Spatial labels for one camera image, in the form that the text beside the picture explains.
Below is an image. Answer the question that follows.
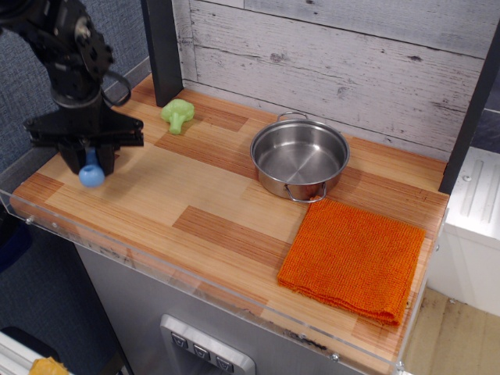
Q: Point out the dark grey post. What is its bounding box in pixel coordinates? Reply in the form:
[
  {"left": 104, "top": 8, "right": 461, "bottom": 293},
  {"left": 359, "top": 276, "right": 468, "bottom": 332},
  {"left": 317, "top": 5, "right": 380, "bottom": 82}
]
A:
[
  {"left": 439, "top": 25, "right": 499, "bottom": 195},
  {"left": 141, "top": 0, "right": 184, "bottom": 107}
]

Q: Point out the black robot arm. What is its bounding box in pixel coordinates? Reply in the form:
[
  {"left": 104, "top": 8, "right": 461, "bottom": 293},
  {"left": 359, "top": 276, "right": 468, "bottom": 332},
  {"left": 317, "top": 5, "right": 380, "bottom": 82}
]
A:
[{"left": 1, "top": 1, "right": 144, "bottom": 176}]

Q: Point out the stainless steel pot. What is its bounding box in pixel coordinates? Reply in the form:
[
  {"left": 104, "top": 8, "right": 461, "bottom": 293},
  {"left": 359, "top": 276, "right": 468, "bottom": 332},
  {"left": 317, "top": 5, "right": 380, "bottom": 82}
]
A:
[{"left": 250, "top": 112, "right": 350, "bottom": 204}]

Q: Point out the white ribbed appliance top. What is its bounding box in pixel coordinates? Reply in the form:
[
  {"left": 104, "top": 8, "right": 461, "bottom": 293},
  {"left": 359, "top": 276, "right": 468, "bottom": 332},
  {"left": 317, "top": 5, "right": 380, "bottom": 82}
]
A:
[{"left": 445, "top": 147, "right": 499, "bottom": 248}]

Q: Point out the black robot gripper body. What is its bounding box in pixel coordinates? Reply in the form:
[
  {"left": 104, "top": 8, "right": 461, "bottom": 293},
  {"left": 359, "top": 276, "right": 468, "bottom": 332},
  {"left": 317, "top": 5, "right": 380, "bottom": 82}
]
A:
[{"left": 24, "top": 95, "right": 144, "bottom": 149}]

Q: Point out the dark grey left post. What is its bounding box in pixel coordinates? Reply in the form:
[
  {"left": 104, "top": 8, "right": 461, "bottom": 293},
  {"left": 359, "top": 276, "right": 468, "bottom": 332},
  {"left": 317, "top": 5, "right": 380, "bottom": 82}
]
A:
[{"left": 141, "top": 0, "right": 184, "bottom": 107}]

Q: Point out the silver toy fridge dispenser panel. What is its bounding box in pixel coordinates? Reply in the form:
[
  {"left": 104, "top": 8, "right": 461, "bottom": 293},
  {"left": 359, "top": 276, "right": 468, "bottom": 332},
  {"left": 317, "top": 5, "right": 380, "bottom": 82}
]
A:
[{"left": 160, "top": 314, "right": 256, "bottom": 374}]

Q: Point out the blue and grey toy spoon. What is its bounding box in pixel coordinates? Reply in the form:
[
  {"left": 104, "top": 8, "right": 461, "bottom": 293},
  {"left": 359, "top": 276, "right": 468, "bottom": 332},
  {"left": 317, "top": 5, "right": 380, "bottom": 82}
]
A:
[{"left": 78, "top": 148, "right": 105, "bottom": 188}]

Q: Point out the orange folded cloth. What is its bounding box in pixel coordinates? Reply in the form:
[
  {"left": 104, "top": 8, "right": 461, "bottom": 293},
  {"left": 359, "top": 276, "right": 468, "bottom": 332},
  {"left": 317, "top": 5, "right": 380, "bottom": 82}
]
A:
[{"left": 277, "top": 199, "right": 426, "bottom": 327}]

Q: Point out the yellow object at corner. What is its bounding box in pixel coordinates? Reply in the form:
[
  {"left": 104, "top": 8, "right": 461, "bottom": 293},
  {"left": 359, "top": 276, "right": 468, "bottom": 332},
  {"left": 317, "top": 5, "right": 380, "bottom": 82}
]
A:
[{"left": 28, "top": 357, "right": 70, "bottom": 375}]

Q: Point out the clear acrylic shelf guard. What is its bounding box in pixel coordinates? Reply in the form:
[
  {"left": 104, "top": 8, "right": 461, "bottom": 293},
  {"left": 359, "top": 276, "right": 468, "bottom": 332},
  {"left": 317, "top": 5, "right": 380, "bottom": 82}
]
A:
[{"left": 1, "top": 60, "right": 448, "bottom": 374}]

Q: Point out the green toy broccoli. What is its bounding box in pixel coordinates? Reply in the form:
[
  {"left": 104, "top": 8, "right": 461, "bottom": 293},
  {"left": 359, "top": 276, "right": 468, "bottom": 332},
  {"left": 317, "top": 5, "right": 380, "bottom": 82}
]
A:
[{"left": 160, "top": 98, "right": 195, "bottom": 135}]

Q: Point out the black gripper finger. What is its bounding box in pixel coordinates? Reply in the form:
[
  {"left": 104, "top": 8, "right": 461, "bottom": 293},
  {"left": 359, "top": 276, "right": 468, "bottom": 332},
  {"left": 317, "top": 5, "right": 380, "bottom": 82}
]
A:
[
  {"left": 95, "top": 144, "right": 115, "bottom": 174},
  {"left": 58, "top": 143, "right": 86, "bottom": 174}
]

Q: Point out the dark grey right post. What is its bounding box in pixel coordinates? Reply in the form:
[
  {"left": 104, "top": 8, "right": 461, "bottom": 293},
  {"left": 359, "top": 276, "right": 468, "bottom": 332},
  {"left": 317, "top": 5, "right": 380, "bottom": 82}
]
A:
[{"left": 439, "top": 25, "right": 499, "bottom": 195}]

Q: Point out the black cable loop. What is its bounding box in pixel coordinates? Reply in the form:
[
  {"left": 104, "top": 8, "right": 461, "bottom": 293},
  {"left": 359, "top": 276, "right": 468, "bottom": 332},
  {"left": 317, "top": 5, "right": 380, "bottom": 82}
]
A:
[{"left": 100, "top": 70, "right": 133, "bottom": 108}]

